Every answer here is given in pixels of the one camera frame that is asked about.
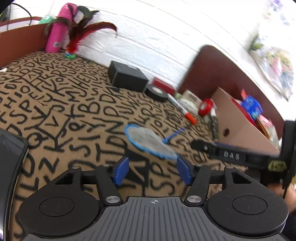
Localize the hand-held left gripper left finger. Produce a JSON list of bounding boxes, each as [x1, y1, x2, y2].
[[54, 157, 130, 207]]

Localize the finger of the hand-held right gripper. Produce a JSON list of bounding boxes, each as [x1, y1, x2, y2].
[[190, 139, 270, 168]]

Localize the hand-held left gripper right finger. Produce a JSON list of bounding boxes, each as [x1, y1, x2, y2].
[[177, 156, 251, 207]]

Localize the tan cardboard box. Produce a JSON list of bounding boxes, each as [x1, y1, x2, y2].
[[209, 87, 282, 161]]

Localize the small blue mesh net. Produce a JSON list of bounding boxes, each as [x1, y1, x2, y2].
[[124, 124, 187, 161]]

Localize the blue mint candy box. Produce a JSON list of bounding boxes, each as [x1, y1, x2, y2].
[[240, 95, 263, 120]]

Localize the person's right hand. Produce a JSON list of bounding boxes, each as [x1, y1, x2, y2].
[[266, 182, 292, 201]]

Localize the red tape roll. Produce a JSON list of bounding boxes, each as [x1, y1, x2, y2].
[[198, 98, 215, 117]]

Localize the white red-tipped marker pen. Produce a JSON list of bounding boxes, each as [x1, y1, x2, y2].
[[167, 93, 197, 125]]

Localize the black tape roll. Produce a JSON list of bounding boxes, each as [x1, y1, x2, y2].
[[144, 84, 171, 103]]

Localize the letter-print brown tablecloth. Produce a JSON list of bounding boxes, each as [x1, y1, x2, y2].
[[0, 50, 262, 241]]

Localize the dark brown wooden board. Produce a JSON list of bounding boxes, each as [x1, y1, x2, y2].
[[178, 45, 285, 139]]

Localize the small dark red box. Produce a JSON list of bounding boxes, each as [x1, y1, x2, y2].
[[151, 77, 175, 95]]

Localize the floral plastic bag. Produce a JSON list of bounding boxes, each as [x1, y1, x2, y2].
[[248, 30, 296, 102]]

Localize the black rectangular box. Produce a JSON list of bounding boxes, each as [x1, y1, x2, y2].
[[107, 60, 149, 93]]

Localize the black phone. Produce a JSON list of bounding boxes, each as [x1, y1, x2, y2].
[[0, 128, 29, 234]]

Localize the red feather shuttlecock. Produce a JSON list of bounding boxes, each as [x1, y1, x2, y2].
[[44, 6, 119, 59]]

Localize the pink bottle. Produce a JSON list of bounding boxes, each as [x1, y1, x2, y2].
[[45, 3, 78, 54]]

